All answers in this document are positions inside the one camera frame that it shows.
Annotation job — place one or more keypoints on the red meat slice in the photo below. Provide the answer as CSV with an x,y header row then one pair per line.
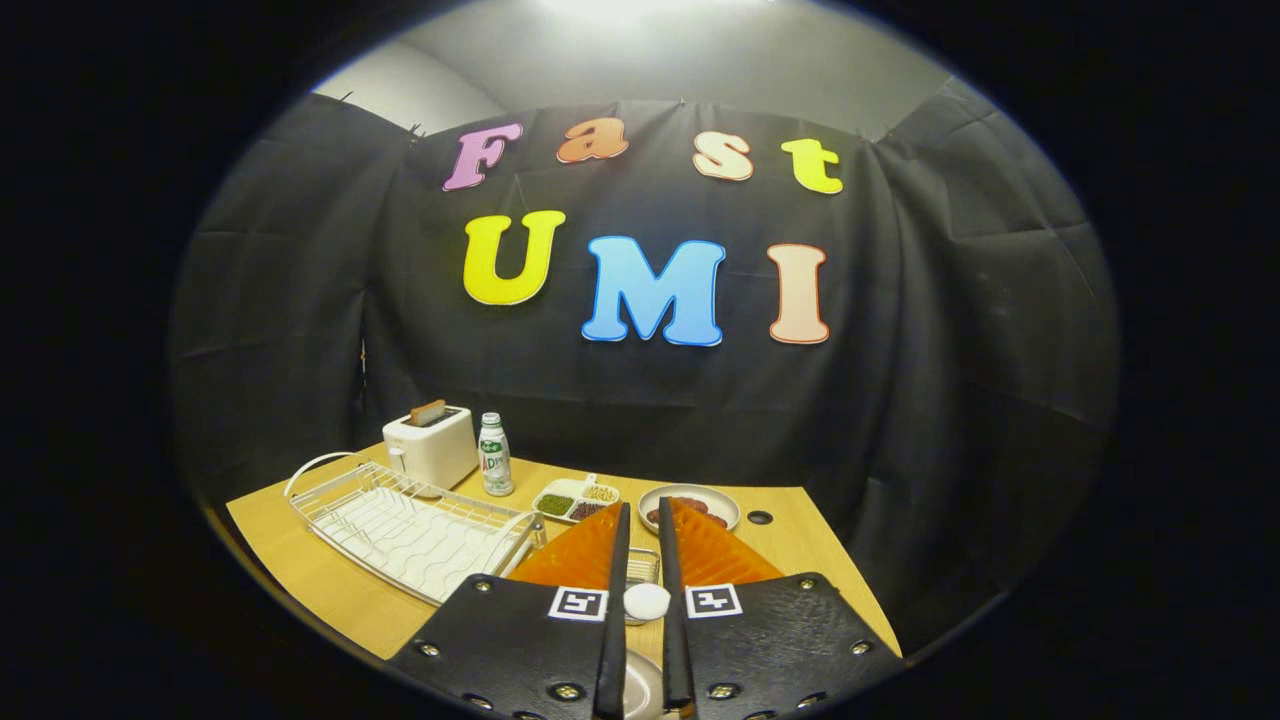
x,y
716,519
692,504

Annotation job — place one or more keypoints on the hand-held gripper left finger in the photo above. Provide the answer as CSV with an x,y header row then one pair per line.
x,y
612,640

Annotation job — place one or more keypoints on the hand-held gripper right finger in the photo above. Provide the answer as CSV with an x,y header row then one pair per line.
x,y
675,640

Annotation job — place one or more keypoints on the white drink bottle green cap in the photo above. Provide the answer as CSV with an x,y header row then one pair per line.
x,y
494,460

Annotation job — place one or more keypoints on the beige plate with meat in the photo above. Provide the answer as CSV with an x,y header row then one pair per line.
x,y
720,500

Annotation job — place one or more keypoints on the black backdrop cloth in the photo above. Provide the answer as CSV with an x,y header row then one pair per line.
x,y
900,350

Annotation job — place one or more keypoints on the brown toast slice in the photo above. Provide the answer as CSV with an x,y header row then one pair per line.
x,y
428,412

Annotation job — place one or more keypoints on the white toaster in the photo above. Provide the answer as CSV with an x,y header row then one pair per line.
x,y
435,450

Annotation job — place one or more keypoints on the beige round plate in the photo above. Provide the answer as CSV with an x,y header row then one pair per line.
x,y
640,690

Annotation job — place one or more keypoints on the white divided tray with beans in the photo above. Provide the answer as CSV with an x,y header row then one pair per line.
x,y
575,497

